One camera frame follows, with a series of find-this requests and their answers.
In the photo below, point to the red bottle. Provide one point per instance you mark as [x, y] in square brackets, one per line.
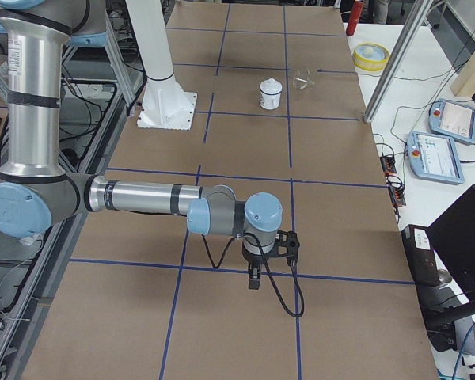
[354, 17]

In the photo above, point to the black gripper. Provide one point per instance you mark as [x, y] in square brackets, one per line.
[254, 262]

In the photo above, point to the near teach pendant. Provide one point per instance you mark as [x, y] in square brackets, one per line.
[434, 158]

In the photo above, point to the clear glass funnel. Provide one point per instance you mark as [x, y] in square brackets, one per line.
[302, 79]

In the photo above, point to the white enamel cup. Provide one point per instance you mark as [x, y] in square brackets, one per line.
[270, 101]

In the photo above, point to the upper orange connector block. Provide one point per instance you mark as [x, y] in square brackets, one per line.
[388, 162]

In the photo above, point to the lower orange connector block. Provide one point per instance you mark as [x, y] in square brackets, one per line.
[397, 194]

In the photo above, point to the yellow tape roll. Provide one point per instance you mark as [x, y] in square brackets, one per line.
[370, 57]

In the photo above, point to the far teach pendant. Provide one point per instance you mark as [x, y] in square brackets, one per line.
[453, 119]

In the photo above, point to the orange connector block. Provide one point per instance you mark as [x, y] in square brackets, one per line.
[388, 162]
[397, 194]

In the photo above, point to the white cup lid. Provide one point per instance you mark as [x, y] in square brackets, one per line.
[271, 86]

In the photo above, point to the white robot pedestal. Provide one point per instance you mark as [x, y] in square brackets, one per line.
[165, 104]

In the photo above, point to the black computer box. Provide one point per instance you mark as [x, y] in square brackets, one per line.
[420, 256]

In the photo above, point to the black monitor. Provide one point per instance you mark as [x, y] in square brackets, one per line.
[452, 236]

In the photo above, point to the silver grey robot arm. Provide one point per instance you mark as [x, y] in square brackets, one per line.
[36, 192]

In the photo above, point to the aluminium frame post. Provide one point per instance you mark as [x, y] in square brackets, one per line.
[416, 17]

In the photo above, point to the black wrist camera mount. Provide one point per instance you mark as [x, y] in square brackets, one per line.
[286, 246]

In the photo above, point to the teach pendant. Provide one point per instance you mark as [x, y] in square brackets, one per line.
[453, 119]
[434, 158]

